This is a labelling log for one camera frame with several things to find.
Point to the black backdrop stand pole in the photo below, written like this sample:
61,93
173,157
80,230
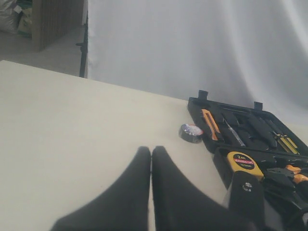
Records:
84,49

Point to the grey sack in background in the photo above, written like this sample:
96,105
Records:
9,16

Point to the orange handled pliers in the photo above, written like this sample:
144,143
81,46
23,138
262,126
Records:
296,174

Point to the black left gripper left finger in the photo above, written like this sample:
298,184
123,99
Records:
121,207

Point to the wooden slatted cabinet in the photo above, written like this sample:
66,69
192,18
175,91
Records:
52,19

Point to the orange utility knife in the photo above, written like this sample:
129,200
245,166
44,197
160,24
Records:
215,132

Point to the black electrical tape roll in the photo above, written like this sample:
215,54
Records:
191,133

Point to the yellow tape measure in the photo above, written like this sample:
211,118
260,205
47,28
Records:
242,162

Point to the white backdrop cloth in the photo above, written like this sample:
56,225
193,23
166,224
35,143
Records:
240,51

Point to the green white box background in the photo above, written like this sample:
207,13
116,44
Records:
25,23

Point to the black plastic tool case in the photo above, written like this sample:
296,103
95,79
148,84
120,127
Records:
286,203

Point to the clear test pen screwdriver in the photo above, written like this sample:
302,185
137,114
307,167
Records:
235,134

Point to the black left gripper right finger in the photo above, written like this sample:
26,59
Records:
181,206

